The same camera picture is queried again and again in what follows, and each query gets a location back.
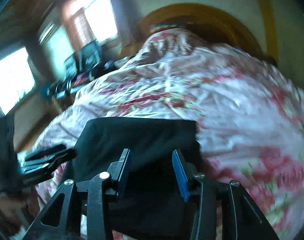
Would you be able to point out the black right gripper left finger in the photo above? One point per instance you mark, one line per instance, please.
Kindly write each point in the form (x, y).
(61, 217)

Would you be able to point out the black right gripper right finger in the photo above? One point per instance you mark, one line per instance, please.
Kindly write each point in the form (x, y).
(241, 217)

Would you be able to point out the black pants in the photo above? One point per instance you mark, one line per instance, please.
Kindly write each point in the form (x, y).
(152, 207)

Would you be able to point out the pink floral bed quilt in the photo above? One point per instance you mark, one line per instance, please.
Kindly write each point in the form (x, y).
(250, 118)

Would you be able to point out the black leather armchair far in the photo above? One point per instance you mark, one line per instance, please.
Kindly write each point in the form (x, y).
(71, 72)

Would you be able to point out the black leather armchair near bed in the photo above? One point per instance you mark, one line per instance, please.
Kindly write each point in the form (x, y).
(89, 56)

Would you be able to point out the brown striped curtain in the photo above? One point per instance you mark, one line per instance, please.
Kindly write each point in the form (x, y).
(75, 22)

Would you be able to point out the wooden curved headboard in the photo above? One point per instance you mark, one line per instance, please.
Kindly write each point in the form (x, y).
(211, 24)

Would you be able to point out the colourful checkered pillow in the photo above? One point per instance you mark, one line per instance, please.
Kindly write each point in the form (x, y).
(155, 28)

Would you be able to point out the side window with frame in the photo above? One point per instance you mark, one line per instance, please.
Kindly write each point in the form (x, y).
(16, 79)

